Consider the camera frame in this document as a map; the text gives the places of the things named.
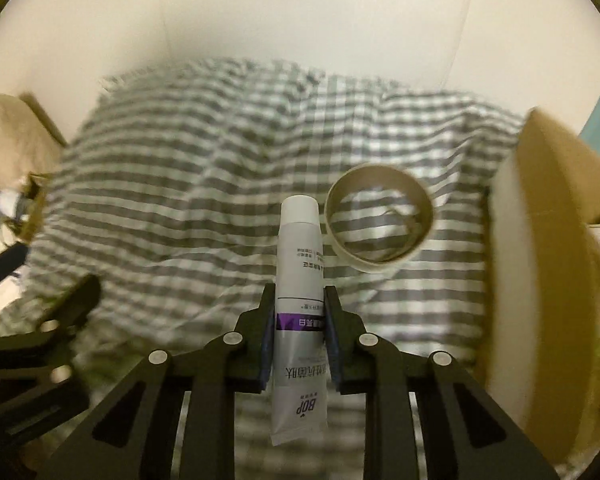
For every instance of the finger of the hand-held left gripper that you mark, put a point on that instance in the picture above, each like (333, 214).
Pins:
(5, 262)
(65, 305)

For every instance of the white tape roll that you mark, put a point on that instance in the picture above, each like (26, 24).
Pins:
(425, 210)

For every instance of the cream pillow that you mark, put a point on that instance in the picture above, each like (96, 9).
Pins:
(10, 130)

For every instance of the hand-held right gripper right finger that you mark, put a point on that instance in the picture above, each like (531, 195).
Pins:
(332, 355)

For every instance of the grey white checked blanket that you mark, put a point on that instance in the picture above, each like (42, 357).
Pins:
(180, 185)

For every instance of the white purple toothpaste tube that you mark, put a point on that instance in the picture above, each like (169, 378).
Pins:
(297, 260)

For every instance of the small brown cardboard box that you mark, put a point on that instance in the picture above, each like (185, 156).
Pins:
(32, 200)

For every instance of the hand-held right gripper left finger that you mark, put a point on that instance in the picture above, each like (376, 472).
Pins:
(266, 355)

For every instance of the large cardboard box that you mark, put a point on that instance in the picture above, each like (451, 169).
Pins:
(545, 260)

